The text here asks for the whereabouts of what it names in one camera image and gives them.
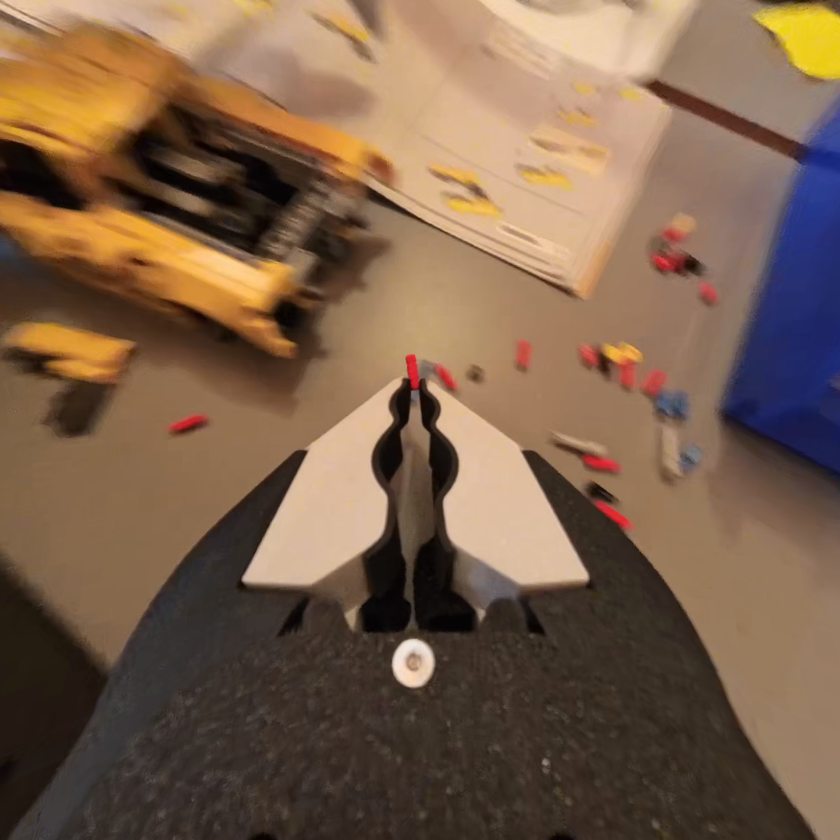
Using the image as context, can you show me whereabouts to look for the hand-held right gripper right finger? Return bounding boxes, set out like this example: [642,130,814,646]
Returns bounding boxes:
[419,378,591,623]

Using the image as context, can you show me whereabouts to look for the instruction booklet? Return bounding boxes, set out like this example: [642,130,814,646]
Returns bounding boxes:
[190,0,677,299]

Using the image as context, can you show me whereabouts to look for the yellow brick car model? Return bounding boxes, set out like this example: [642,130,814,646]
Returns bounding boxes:
[0,18,396,361]

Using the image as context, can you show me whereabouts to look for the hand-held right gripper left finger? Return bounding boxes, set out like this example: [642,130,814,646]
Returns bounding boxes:
[240,377,411,630]

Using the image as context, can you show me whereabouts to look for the yellow paper slip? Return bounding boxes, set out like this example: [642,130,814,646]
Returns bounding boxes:
[755,3,840,80]

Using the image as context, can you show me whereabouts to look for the light grey axle pin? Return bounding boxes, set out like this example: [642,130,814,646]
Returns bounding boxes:
[658,423,685,481]
[550,430,609,458]

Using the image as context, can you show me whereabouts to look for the blue bin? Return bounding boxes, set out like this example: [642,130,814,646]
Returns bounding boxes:
[721,105,840,476]

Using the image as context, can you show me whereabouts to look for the yellow panel brick assembly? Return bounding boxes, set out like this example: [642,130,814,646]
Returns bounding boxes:
[2,322,137,385]

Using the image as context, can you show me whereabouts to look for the scattered small pin bricks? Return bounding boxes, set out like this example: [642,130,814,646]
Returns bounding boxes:
[514,212,723,534]

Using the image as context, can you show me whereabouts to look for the grey desk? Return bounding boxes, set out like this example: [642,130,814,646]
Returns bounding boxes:
[0,0,840,840]

